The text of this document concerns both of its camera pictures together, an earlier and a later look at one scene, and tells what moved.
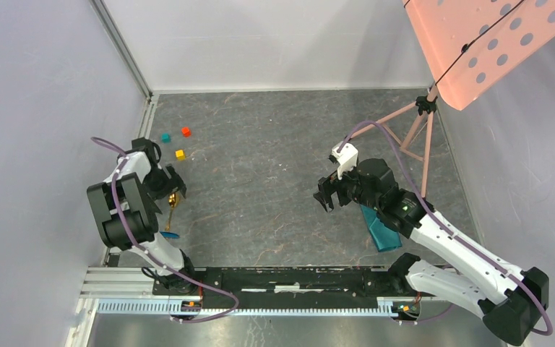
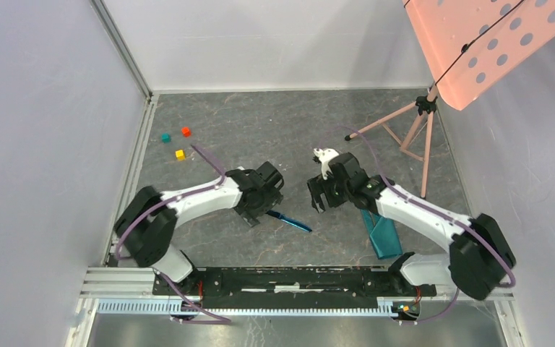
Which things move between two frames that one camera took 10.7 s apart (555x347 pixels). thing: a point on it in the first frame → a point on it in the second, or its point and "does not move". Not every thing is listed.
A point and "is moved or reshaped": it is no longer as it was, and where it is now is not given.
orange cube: x=186 y=131 does not move
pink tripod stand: x=423 y=104 does not move
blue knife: x=169 y=235 is moved or reshaped
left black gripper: x=173 y=183 → x=250 y=215
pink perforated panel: x=473 y=47 does not move
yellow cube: x=180 y=155 does not move
